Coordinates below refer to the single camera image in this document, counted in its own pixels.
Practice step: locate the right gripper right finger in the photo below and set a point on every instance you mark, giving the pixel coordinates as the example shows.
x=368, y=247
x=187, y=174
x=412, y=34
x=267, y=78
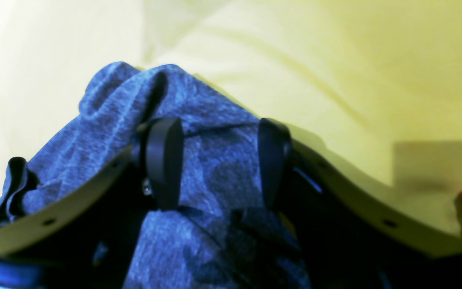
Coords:
x=348, y=239

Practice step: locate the grey long-sleeve shirt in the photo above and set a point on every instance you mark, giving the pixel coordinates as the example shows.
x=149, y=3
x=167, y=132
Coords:
x=221, y=236

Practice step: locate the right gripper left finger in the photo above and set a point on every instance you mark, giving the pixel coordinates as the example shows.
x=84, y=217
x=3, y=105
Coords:
x=87, y=239

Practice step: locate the yellow table cloth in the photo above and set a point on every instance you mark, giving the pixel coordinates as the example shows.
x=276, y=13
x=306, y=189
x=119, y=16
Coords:
x=376, y=85

